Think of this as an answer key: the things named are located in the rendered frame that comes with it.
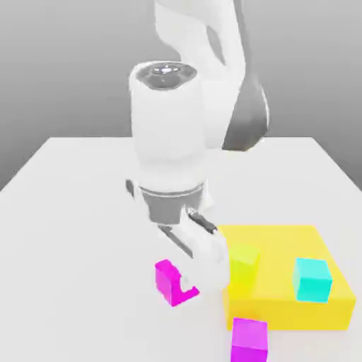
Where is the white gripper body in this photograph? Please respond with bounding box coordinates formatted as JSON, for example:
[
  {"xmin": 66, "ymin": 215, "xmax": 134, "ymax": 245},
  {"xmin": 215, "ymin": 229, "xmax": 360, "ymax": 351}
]
[{"xmin": 157, "ymin": 214, "xmax": 230, "ymax": 296}]

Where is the small magenta cube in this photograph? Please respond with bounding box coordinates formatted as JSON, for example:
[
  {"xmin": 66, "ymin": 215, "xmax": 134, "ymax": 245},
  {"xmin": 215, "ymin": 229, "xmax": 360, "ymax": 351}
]
[{"xmin": 154, "ymin": 258, "xmax": 201, "ymax": 308}]

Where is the small yellow-green cube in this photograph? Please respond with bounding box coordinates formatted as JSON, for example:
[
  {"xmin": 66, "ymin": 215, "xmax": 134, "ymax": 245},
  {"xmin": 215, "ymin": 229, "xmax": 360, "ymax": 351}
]
[{"xmin": 227, "ymin": 243, "xmax": 262, "ymax": 296}]

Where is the small purple cube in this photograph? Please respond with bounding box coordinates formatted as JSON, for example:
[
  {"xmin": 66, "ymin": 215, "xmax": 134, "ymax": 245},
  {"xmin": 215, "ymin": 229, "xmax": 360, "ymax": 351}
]
[{"xmin": 230, "ymin": 317, "xmax": 269, "ymax": 362}]

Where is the small cyan cube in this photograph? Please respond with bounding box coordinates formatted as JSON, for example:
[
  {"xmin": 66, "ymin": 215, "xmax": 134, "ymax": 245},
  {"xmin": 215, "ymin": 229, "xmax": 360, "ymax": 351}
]
[{"xmin": 292, "ymin": 257, "xmax": 334, "ymax": 304}]

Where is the large yellow box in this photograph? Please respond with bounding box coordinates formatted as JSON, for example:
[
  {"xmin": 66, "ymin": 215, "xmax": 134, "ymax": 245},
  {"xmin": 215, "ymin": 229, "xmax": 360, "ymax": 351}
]
[{"xmin": 216, "ymin": 224, "xmax": 357, "ymax": 332}]

